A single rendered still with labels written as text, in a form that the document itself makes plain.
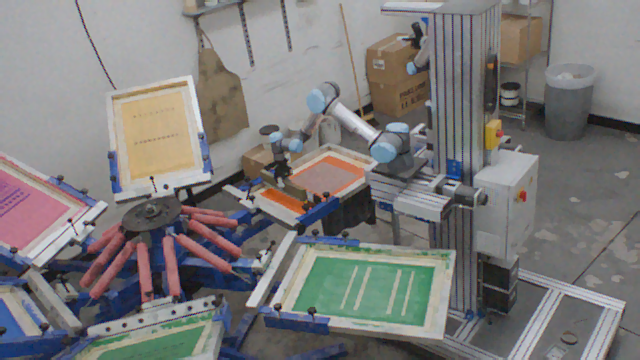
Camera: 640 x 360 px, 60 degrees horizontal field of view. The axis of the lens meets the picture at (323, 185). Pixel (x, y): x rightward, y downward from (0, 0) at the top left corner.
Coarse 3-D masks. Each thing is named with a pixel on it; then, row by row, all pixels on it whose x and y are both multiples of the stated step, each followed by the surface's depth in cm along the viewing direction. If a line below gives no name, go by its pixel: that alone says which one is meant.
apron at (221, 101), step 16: (208, 48) 491; (208, 64) 495; (208, 80) 499; (224, 80) 509; (208, 96) 503; (224, 96) 513; (240, 96) 527; (208, 112) 507; (224, 112) 520; (240, 112) 534; (208, 128) 512; (224, 128) 527; (240, 128) 540
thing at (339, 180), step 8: (344, 168) 361; (352, 168) 360; (360, 168) 358; (328, 176) 355; (336, 176) 353; (344, 176) 352; (352, 176) 351; (360, 176) 349; (320, 184) 347; (328, 184) 346; (336, 184) 345; (344, 184) 343; (312, 192) 340; (320, 192) 339; (336, 192) 337; (288, 200) 336; (296, 200) 335; (288, 208) 329; (296, 208) 327
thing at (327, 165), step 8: (320, 160) 375; (328, 160) 373; (336, 160) 372; (312, 168) 367; (320, 168) 365; (328, 168) 364; (336, 168) 362; (296, 176) 360; (304, 176) 359; (312, 176) 357; (320, 176) 356; (304, 184) 350; (312, 184) 349; (264, 192) 348; (272, 192) 347; (280, 192) 346; (272, 200) 339; (280, 200) 337
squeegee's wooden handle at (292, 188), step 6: (264, 174) 339; (270, 174) 336; (264, 180) 343; (270, 180) 337; (282, 180) 328; (276, 186) 335; (288, 186) 324; (294, 186) 320; (300, 186) 319; (288, 192) 327; (294, 192) 322; (300, 192) 317; (306, 192) 317; (300, 198) 320; (306, 198) 319
